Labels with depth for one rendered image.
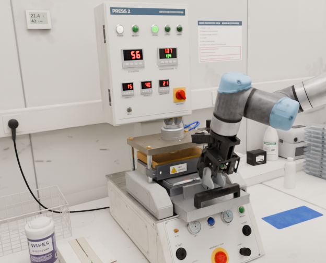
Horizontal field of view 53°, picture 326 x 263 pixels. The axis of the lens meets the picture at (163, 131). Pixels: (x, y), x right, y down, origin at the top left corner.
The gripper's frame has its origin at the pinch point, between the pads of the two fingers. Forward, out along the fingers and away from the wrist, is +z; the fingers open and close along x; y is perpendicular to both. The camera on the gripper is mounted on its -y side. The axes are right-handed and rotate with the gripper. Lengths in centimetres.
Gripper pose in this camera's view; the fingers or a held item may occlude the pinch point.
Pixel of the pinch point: (206, 184)
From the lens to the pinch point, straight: 100.8
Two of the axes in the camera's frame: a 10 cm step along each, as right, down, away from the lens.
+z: -1.1, 8.6, 5.0
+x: 8.9, -1.4, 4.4
